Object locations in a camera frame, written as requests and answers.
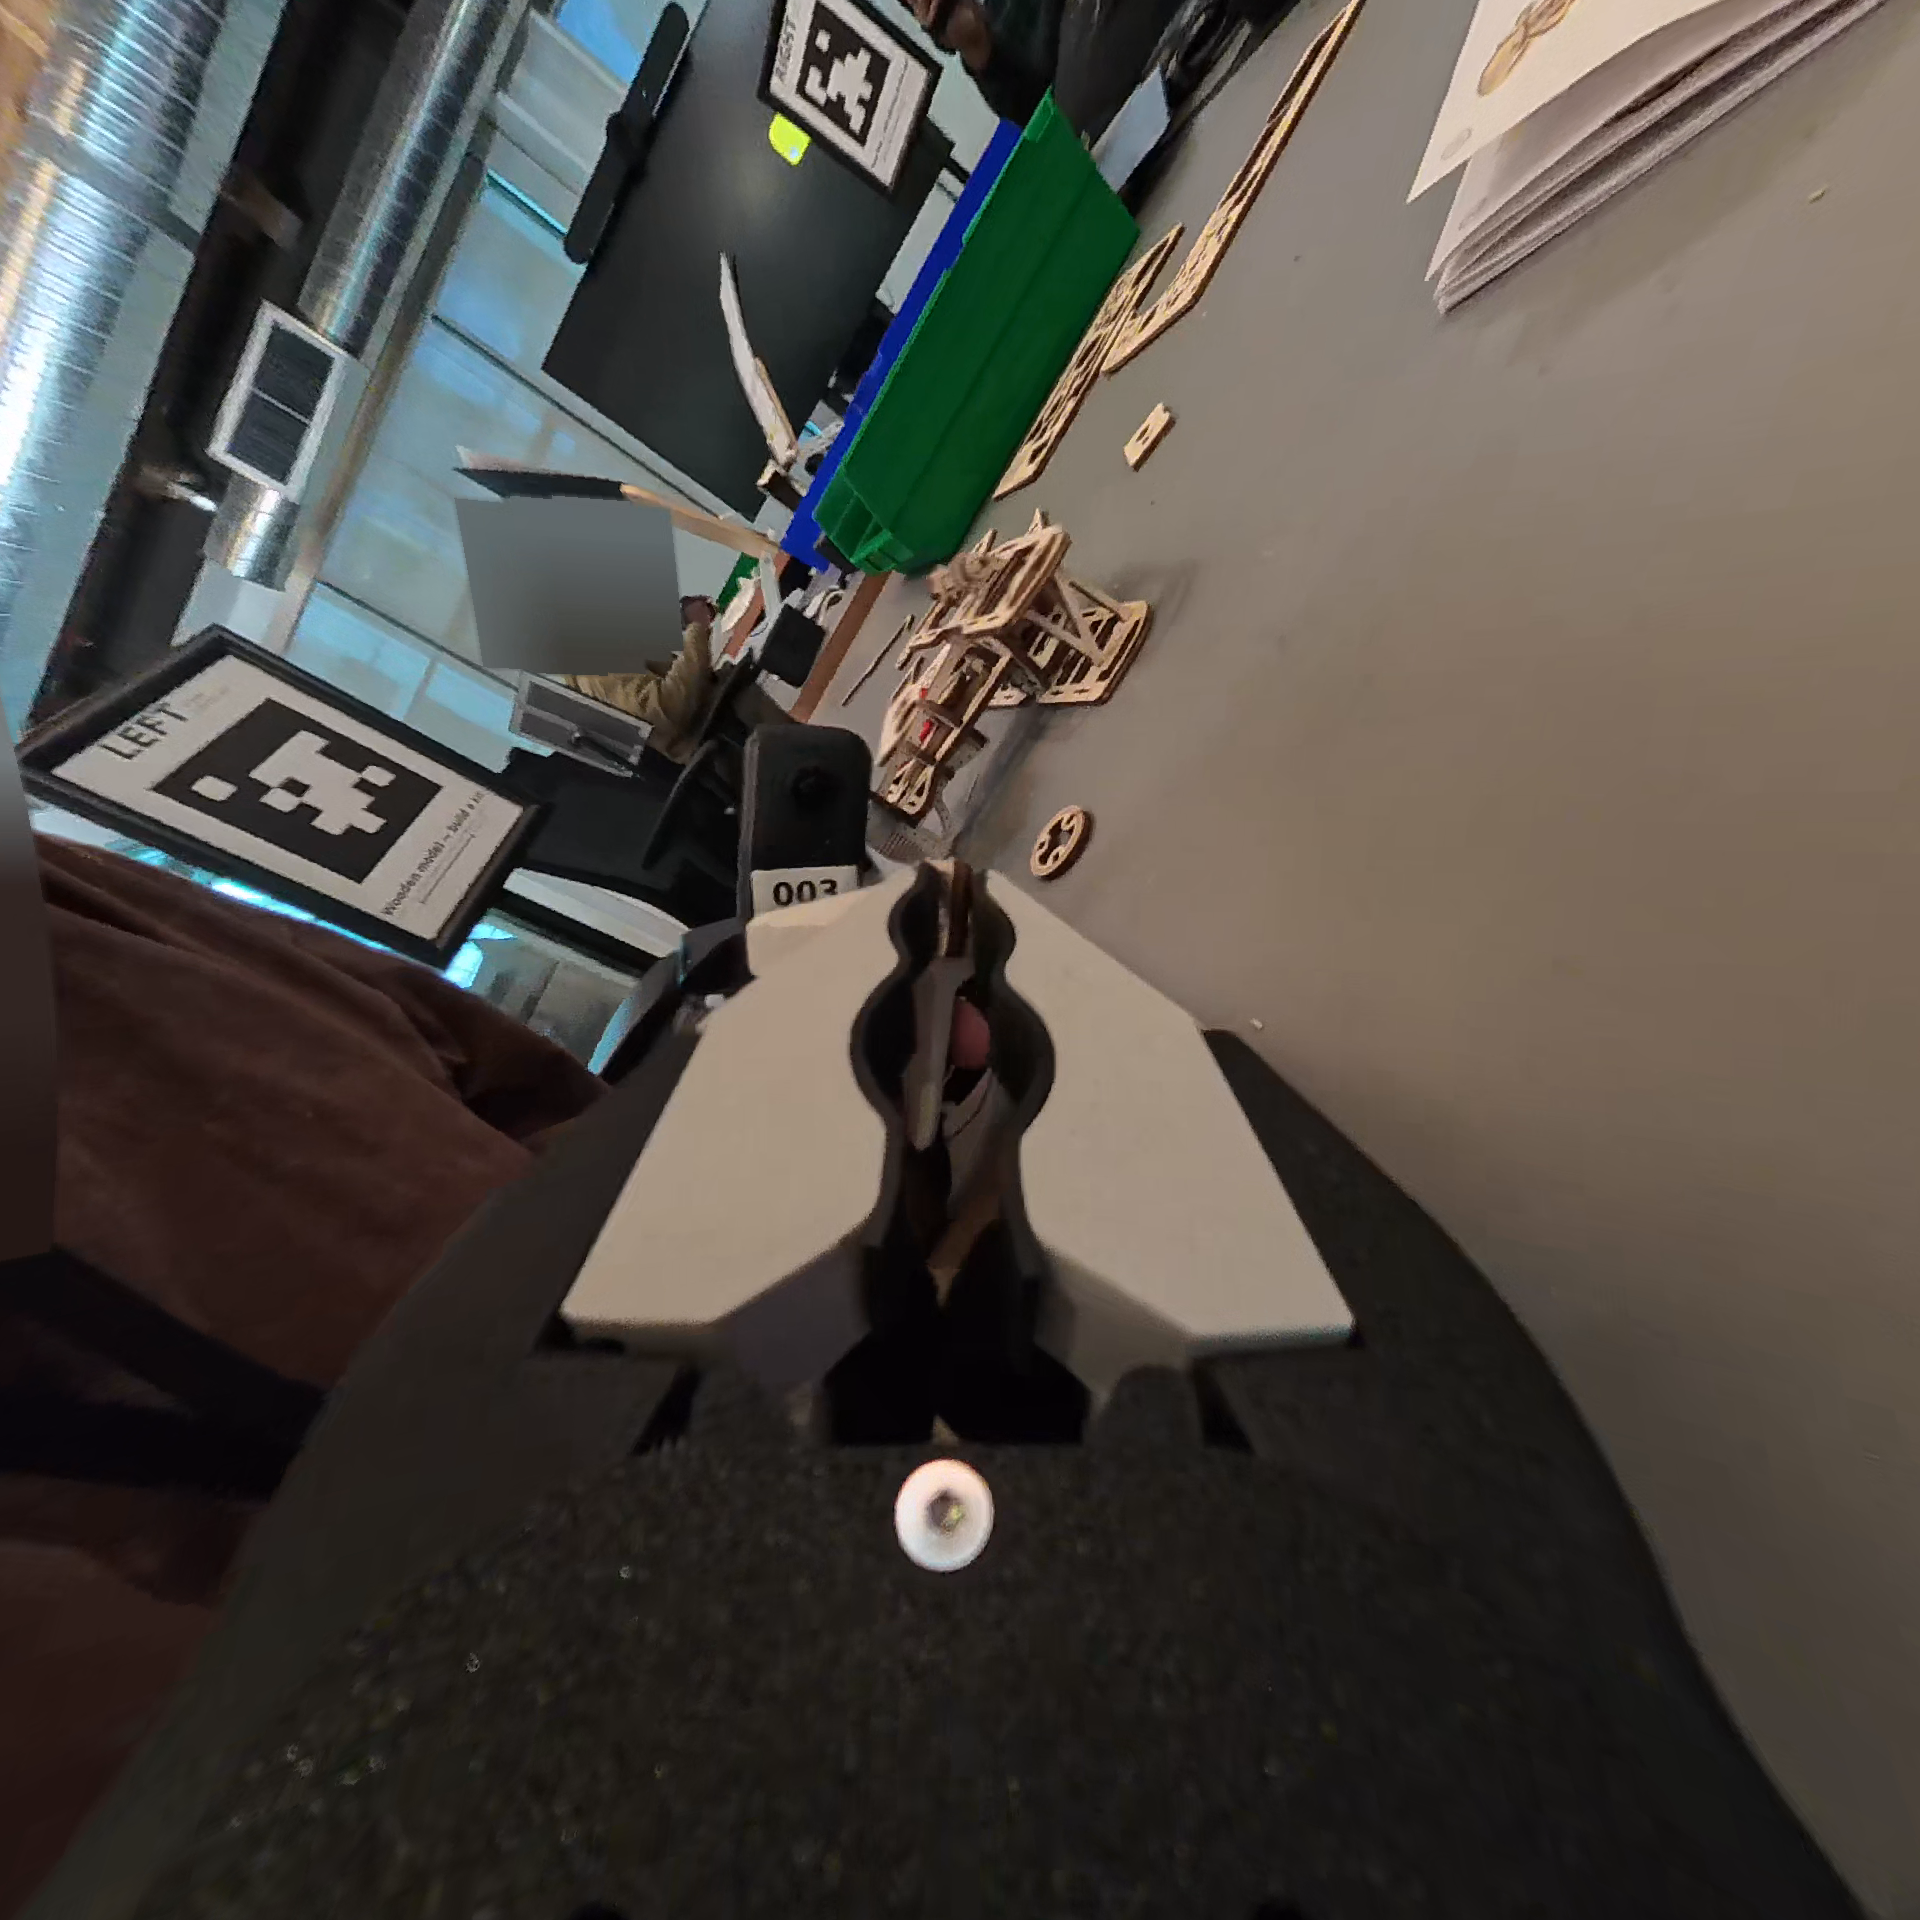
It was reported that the black monitor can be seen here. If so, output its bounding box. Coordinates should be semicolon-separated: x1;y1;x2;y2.
540;0;961;520

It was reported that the grey laptop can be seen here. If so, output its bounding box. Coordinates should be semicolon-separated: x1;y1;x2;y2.
509;673;654;775

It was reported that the person's left forearm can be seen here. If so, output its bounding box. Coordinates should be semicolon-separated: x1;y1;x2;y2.
30;833;607;1354

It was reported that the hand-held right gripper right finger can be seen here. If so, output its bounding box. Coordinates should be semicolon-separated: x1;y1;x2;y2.
966;865;1356;1419

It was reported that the wooden parts sheet with holes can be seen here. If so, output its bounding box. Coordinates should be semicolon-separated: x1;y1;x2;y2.
990;224;1191;501

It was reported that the framed marker sign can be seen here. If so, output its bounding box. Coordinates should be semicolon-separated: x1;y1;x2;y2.
15;624;544;967
756;0;945;201

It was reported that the green plastic bin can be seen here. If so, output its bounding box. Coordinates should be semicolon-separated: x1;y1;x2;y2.
815;88;1145;578

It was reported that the black office chair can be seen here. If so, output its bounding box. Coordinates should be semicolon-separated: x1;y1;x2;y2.
641;662;782;923

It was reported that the angled wooden parts sheet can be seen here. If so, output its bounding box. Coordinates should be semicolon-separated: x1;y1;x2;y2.
1110;0;1369;375

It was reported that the blue plastic bin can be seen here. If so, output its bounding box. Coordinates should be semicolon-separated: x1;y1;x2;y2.
776;117;1028;573

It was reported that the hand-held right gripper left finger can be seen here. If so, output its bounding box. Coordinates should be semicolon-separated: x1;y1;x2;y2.
559;867;935;1419

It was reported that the open instruction booklet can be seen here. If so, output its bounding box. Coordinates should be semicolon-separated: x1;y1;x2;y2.
1407;0;1895;314

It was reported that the wooden model plane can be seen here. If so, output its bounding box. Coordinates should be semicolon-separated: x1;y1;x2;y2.
865;510;1153;825

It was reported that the black shoulder strap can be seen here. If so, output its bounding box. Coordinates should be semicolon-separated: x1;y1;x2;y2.
0;1254;329;1496

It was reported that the black speaker bar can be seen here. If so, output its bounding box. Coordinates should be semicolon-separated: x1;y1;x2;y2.
567;0;695;271

